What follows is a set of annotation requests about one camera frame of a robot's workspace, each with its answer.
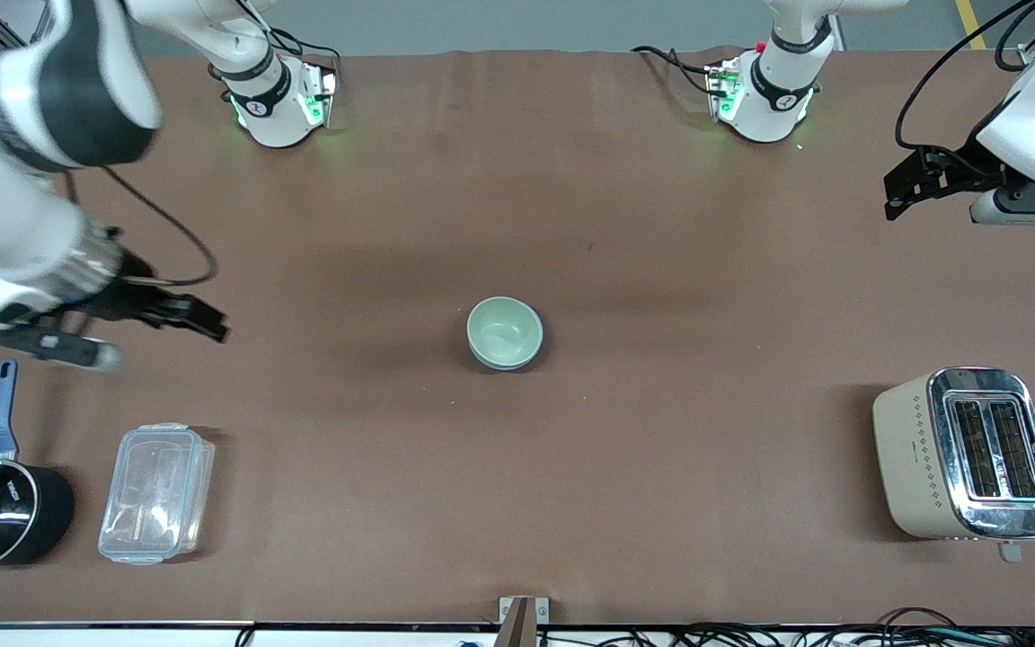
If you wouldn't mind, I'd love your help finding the black looped floor cable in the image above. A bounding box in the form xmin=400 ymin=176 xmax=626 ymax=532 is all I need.
xmin=877 ymin=607 xmax=963 ymax=634

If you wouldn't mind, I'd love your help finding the dark saucepan with blue handle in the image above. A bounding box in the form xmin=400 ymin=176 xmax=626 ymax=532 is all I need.
xmin=0 ymin=359 xmax=76 ymax=573

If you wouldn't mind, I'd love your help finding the beige chrome toaster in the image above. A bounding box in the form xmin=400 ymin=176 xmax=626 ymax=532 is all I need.
xmin=872 ymin=367 xmax=1035 ymax=563

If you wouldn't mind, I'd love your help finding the white table frame rail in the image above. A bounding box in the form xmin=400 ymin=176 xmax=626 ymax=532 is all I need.
xmin=0 ymin=622 xmax=1035 ymax=647

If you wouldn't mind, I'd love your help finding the green bowl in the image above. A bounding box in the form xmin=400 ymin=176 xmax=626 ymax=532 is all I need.
xmin=467 ymin=297 xmax=544 ymax=368

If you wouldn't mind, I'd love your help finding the clear plastic food container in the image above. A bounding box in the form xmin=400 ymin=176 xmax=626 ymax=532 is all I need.
xmin=98 ymin=423 xmax=216 ymax=566

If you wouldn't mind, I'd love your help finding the black left base cable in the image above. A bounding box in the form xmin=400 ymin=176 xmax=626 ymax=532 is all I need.
xmin=632 ymin=45 xmax=718 ymax=95

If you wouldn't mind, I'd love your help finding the brown table mat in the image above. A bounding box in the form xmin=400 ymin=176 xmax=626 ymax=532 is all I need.
xmin=0 ymin=49 xmax=1035 ymax=625

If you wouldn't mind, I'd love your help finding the black base cable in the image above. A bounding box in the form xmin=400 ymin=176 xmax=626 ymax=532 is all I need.
xmin=261 ymin=30 xmax=341 ymax=75
xmin=632 ymin=45 xmax=718 ymax=95

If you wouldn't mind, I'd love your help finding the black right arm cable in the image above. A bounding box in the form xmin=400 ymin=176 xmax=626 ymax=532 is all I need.
xmin=64 ymin=166 xmax=218 ymax=288

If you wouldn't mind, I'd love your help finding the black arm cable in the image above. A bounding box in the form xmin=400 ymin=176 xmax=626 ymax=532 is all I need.
xmin=64 ymin=166 xmax=218 ymax=288
xmin=895 ymin=0 xmax=1035 ymax=154

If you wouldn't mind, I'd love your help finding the blue bowl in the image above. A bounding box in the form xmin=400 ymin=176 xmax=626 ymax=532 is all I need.
xmin=468 ymin=334 xmax=544 ymax=372

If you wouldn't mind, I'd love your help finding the black right base cable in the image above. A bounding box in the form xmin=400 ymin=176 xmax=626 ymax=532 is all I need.
xmin=261 ymin=30 xmax=341 ymax=75

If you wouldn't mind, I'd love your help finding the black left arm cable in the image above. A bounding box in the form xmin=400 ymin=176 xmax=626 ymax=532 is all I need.
xmin=895 ymin=0 xmax=1035 ymax=154

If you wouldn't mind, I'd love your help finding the metal table edge bracket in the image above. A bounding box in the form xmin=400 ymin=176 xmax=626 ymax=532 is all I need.
xmin=498 ymin=596 xmax=551 ymax=647

